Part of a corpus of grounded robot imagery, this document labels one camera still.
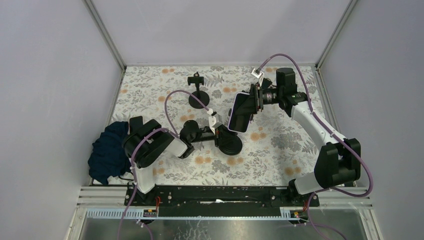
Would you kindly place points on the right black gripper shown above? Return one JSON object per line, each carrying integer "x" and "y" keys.
{"x": 259, "y": 97}

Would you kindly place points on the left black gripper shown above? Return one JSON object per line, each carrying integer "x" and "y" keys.
{"x": 216, "y": 136}

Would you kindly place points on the black round-base phone stand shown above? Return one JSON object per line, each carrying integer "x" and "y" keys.
{"x": 234, "y": 148}

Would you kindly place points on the lilac-cased phone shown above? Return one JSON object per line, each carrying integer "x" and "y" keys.
{"x": 241, "y": 112}

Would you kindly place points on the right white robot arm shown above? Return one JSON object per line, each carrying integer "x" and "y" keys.
{"x": 337, "y": 162}

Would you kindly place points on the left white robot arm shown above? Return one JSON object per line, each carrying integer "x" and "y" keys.
{"x": 147, "y": 141}

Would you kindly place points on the far black round-base stand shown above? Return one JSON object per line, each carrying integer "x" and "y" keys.
{"x": 200, "y": 98}

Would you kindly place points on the small black phone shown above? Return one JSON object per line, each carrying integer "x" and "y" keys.
{"x": 135, "y": 123}

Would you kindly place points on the floral table mat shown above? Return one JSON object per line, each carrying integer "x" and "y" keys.
{"x": 275, "y": 149}

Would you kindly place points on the dark blue cloth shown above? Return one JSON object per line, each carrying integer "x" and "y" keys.
{"x": 108, "y": 157}

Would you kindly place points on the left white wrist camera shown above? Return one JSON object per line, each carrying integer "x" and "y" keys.
{"x": 214, "y": 120}

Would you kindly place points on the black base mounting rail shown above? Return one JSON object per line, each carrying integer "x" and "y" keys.
{"x": 218, "y": 201}

